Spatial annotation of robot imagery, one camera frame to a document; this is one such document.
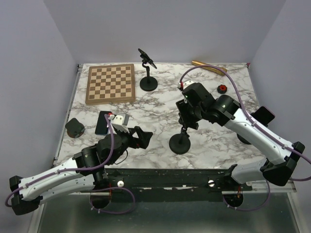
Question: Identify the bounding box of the black mounting rail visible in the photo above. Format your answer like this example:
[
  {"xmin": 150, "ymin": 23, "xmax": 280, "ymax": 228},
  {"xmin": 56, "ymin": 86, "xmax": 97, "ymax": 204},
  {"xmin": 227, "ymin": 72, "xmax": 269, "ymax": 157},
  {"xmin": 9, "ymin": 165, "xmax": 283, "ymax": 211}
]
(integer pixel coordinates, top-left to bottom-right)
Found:
[{"xmin": 94, "ymin": 168, "xmax": 252, "ymax": 202}]

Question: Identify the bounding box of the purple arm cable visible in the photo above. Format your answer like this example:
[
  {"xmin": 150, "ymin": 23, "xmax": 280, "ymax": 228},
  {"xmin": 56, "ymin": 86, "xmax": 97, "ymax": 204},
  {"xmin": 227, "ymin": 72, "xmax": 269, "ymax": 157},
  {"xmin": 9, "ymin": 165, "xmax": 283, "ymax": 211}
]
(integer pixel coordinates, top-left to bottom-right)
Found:
[
  {"xmin": 5, "ymin": 114, "xmax": 115, "ymax": 215},
  {"xmin": 179, "ymin": 64, "xmax": 311, "ymax": 182}
]

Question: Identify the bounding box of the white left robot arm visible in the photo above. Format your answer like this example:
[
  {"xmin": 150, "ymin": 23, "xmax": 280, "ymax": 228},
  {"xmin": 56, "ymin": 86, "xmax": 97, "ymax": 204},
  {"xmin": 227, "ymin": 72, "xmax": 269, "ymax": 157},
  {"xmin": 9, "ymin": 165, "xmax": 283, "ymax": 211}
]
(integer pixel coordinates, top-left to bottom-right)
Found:
[{"xmin": 5, "ymin": 126, "xmax": 153, "ymax": 216}]

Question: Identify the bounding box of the wooden chessboard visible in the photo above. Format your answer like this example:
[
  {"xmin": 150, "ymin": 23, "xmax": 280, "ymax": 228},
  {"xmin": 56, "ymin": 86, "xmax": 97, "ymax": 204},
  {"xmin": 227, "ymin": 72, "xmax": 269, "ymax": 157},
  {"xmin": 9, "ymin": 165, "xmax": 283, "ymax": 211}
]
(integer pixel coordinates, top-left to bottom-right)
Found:
[{"xmin": 85, "ymin": 64, "xmax": 136, "ymax": 105}]

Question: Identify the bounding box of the black red knob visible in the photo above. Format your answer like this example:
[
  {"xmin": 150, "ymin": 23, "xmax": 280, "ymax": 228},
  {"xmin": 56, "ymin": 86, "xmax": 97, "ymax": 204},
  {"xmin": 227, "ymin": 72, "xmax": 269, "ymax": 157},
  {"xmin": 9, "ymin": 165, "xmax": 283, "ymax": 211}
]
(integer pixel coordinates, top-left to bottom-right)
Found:
[{"xmin": 217, "ymin": 84, "xmax": 227, "ymax": 94}]

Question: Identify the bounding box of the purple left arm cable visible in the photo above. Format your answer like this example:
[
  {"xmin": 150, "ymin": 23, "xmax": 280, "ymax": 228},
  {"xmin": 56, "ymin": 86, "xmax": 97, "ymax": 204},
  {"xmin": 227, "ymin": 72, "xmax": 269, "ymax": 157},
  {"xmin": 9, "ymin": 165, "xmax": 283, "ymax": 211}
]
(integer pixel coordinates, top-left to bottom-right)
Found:
[{"xmin": 5, "ymin": 114, "xmax": 115, "ymax": 215}]

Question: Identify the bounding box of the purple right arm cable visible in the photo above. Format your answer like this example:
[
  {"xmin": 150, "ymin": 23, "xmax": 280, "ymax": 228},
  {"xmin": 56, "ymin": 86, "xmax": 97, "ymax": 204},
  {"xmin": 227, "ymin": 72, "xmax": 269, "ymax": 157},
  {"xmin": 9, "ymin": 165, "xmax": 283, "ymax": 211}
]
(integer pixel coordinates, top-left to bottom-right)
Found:
[{"xmin": 179, "ymin": 64, "xmax": 311, "ymax": 182}]

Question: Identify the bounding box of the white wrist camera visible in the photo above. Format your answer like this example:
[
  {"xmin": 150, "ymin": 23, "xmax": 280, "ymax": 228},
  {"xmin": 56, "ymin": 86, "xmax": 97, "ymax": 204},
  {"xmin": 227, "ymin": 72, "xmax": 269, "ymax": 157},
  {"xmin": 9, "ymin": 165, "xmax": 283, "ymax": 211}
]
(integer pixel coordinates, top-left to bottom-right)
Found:
[
  {"xmin": 108, "ymin": 113, "xmax": 130, "ymax": 133},
  {"xmin": 177, "ymin": 80, "xmax": 194, "ymax": 91}
]

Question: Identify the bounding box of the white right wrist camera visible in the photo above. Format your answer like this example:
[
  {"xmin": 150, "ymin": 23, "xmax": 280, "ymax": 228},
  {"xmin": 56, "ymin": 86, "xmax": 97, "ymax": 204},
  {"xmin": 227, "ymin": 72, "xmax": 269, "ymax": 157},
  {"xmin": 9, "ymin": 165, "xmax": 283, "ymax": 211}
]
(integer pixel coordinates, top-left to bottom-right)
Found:
[{"xmin": 177, "ymin": 80, "xmax": 194, "ymax": 91}]

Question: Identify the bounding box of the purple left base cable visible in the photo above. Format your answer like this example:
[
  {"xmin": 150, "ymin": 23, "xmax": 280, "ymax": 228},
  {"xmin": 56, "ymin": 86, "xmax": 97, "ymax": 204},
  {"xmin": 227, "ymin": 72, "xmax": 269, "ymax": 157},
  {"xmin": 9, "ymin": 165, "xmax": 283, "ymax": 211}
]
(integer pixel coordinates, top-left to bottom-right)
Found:
[{"xmin": 90, "ymin": 180, "xmax": 137, "ymax": 214}]

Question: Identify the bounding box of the gold cylinder tube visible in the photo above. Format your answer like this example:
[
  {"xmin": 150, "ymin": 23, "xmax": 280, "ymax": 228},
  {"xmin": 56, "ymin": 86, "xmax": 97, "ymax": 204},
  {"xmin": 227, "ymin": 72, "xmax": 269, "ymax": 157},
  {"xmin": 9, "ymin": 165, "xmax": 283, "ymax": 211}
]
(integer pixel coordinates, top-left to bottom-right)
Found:
[{"xmin": 191, "ymin": 60, "xmax": 227, "ymax": 75}]

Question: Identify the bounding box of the black phone blue edge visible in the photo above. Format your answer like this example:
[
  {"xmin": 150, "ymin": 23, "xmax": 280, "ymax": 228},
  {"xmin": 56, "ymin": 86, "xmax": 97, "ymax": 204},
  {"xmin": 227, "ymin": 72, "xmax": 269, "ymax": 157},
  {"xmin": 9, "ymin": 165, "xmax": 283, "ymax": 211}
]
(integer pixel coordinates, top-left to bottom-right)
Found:
[{"xmin": 95, "ymin": 111, "xmax": 112, "ymax": 135}]

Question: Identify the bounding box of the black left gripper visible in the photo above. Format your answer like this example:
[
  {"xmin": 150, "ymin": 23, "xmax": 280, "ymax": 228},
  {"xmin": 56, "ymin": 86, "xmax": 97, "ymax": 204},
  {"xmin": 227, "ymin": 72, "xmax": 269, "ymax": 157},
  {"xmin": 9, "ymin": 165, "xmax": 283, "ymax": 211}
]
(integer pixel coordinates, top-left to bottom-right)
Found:
[{"xmin": 108, "ymin": 126, "xmax": 153, "ymax": 166}]

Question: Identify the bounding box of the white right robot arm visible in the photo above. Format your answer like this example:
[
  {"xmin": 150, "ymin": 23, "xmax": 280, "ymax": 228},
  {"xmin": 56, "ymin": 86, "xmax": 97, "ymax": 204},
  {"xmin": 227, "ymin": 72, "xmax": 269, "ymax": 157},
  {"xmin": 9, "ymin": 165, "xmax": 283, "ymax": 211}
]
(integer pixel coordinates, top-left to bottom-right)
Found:
[{"xmin": 176, "ymin": 81, "xmax": 305, "ymax": 190}]

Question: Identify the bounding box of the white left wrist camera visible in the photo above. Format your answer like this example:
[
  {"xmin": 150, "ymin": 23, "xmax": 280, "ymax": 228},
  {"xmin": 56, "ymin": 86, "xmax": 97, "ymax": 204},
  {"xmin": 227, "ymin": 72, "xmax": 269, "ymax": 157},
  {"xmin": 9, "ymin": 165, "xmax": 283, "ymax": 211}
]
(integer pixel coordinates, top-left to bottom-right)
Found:
[{"xmin": 108, "ymin": 113, "xmax": 130, "ymax": 133}]

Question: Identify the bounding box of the black phone red case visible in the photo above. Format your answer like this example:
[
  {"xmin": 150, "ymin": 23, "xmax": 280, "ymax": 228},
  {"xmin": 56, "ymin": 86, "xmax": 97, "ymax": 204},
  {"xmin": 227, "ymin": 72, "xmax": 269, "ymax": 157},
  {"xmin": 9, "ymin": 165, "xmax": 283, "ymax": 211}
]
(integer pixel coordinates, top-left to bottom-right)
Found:
[{"xmin": 251, "ymin": 106, "xmax": 276, "ymax": 127}]

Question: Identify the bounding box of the small black dark mount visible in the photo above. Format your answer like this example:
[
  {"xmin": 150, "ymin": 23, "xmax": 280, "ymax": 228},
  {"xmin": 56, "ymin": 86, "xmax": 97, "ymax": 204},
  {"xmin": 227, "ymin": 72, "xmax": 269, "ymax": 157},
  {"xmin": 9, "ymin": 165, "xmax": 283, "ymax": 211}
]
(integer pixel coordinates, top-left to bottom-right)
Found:
[{"xmin": 65, "ymin": 118, "xmax": 85, "ymax": 138}]

